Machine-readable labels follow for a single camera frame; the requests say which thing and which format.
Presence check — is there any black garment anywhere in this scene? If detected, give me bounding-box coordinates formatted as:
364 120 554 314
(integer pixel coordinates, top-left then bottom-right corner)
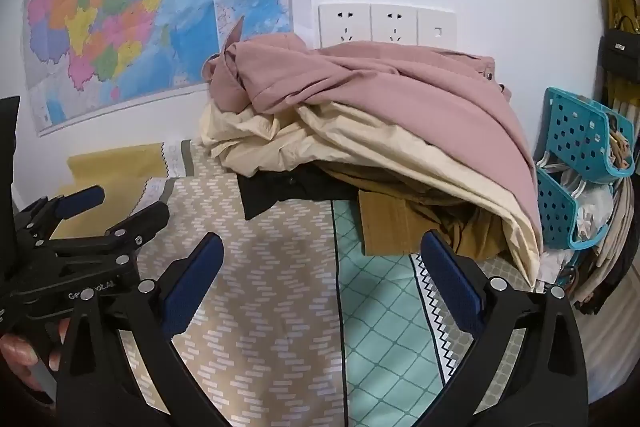
236 164 361 221

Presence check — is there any pink garment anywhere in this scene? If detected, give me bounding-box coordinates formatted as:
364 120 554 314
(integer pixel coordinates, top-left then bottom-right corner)
202 19 543 235

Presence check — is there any beige hanging cloth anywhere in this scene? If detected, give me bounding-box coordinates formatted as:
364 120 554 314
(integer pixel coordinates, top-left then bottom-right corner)
570 177 640 315

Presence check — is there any white wall socket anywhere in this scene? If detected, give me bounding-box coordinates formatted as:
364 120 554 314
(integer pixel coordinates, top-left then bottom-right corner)
319 3 372 49
370 4 419 44

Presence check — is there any person's left hand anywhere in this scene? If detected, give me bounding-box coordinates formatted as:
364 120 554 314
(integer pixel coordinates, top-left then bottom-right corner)
0 317 72 394

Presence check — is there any white crumpled cloth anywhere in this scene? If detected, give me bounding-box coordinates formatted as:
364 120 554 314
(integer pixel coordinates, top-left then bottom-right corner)
560 169 615 244

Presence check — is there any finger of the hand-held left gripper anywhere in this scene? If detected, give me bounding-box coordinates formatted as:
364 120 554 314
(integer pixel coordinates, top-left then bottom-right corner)
15 186 106 235
37 201 171 258

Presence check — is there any mustard brown garment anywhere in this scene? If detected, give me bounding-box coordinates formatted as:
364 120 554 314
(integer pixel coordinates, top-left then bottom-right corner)
320 162 511 258

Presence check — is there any colourful wall map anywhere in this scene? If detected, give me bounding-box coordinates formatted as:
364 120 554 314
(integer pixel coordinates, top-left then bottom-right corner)
20 0 293 138

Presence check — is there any white wall switch plate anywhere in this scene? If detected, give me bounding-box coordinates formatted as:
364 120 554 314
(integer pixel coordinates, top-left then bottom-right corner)
416 8 457 48

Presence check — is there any teal perforated basket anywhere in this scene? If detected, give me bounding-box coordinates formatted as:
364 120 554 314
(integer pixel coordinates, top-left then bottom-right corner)
536 167 613 252
542 87 636 185

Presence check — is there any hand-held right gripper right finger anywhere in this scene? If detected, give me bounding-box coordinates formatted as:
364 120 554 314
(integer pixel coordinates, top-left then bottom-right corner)
415 231 588 427

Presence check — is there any pale striped hanging garment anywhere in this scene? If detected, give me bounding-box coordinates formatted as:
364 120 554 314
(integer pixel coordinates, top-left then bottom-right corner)
605 74 640 132

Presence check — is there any cream garment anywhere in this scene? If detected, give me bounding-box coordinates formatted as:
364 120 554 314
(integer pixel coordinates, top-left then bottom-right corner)
199 99 543 280

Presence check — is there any yellow hanging garment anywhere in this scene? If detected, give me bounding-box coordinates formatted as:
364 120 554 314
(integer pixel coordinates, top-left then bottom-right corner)
607 0 640 38

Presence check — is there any black handbag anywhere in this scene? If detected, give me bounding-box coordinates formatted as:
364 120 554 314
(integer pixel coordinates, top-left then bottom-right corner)
599 14 640 82

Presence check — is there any patchwork printed bed sheet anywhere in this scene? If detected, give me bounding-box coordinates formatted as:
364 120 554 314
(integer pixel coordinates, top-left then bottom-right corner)
60 139 551 427

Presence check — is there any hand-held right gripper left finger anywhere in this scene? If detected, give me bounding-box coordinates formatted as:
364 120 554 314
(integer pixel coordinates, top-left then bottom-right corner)
56 232 236 427

